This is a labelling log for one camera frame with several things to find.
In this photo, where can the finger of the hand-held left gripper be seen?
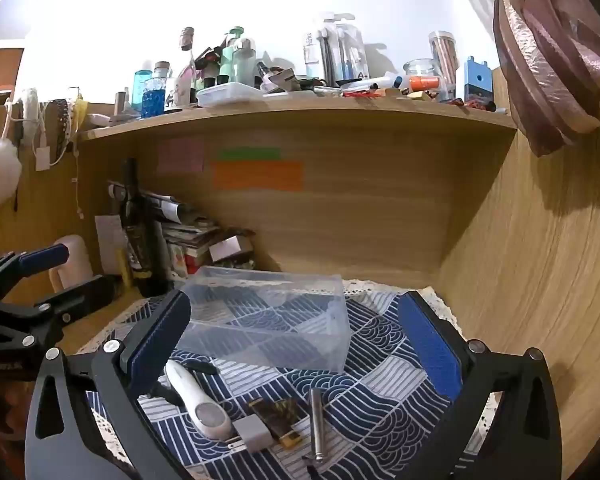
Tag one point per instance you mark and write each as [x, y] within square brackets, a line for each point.
[85, 295]
[45, 257]

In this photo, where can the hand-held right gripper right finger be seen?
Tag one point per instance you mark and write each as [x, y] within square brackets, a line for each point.
[425, 345]

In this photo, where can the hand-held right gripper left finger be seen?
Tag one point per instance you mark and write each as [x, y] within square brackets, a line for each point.
[160, 350]

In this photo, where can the small black stick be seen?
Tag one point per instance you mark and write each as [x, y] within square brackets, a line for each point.
[202, 367]

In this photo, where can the white handheld device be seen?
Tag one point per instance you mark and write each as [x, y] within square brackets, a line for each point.
[200, 405]

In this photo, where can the clear plastic storage box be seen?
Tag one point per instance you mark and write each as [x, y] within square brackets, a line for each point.
[265, 320]

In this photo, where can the white charger plug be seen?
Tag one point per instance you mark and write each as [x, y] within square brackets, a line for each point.
[252, 435]

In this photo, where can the silver metal cylinder tool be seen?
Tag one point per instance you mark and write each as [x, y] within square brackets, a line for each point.
[315, 420]

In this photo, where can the dark brown patterned packet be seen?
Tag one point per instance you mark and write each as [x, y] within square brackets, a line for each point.
[280, 417]

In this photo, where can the beige round object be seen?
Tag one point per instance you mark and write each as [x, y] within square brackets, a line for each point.
[75, 265]

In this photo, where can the yellow tube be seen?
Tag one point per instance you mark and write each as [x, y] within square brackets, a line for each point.
[125, 270]

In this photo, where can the white paper note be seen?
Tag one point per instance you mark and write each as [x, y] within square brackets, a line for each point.
[109, 242]

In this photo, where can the dark glass bottle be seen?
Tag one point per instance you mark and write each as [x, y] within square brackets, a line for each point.
[142, 250]

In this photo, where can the blue wave-pattern lace-edged mat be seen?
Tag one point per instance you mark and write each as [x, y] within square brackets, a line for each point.
[380, 410]

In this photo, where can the white hanging tag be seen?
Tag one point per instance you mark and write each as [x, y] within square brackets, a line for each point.
[42, 159]

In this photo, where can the stack of books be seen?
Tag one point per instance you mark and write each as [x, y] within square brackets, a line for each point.
[195, 240]

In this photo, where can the small white card box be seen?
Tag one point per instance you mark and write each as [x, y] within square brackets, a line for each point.
[230, 247]

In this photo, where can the patterned hanging band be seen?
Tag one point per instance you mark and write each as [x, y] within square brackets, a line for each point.
[60, 125]

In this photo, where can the white hanging loofah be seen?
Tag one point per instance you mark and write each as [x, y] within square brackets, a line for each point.
[30, 110]

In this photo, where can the pink sticky note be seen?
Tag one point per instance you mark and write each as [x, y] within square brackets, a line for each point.
[181, 156]

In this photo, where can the small brown cylinder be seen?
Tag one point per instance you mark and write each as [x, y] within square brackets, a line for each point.
[120, 104]

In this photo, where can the blue liquid bottle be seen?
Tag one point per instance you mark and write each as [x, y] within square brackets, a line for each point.
[154, 97]

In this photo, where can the cyan plastic bottle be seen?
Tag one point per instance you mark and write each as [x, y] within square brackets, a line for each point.
[141, 85]

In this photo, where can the orange sticky note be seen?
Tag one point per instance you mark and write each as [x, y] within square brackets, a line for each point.
[258, 176]

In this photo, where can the white printed mug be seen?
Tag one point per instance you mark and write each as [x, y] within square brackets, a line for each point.
[177, 95]

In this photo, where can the green sticky note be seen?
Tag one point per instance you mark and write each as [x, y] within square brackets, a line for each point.
[250, 154]

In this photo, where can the white flat plastic container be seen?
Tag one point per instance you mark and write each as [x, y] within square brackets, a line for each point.
[227, 95]

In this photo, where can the orange tube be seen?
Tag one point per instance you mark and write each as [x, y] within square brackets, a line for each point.
[424, 83]

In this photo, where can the wooden shelf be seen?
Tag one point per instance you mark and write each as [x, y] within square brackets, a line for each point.
[300, 110]

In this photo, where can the green pump bottle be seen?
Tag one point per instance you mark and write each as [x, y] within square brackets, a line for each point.
[228, 60]

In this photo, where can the blue box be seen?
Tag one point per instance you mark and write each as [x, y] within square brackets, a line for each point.
[476, 80]

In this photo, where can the glass jar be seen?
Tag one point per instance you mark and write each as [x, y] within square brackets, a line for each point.
[422, 67]

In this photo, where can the clear glass bottle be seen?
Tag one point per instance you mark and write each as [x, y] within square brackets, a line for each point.
[245, 62]

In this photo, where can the tall clear canister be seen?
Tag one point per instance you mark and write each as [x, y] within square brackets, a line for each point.
[442, 60]

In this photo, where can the clear toothbrush package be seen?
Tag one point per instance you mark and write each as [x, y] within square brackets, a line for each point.
[335, 50]

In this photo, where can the wooden wall cabinet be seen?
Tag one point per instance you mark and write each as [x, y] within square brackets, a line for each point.
[0, 72]

